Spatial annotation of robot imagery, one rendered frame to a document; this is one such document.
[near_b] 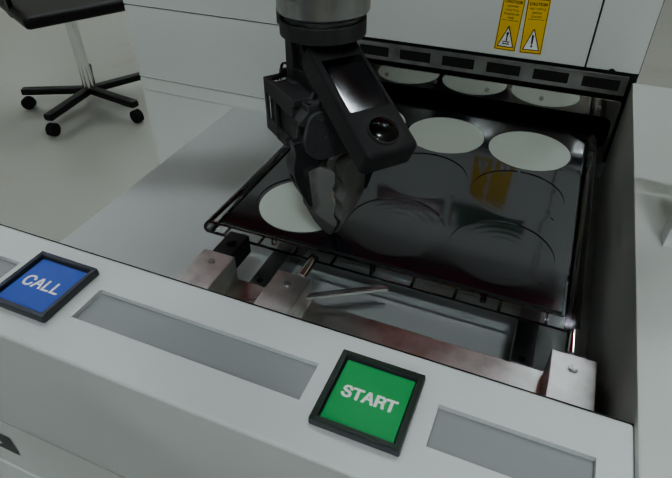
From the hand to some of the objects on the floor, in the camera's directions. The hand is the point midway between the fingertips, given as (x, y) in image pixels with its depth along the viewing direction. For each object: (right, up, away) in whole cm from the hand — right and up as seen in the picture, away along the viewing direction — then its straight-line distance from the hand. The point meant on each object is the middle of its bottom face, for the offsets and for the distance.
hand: (336, 226), depth 56 cm
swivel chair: (-124, +61, +230) cm, 268 cm away
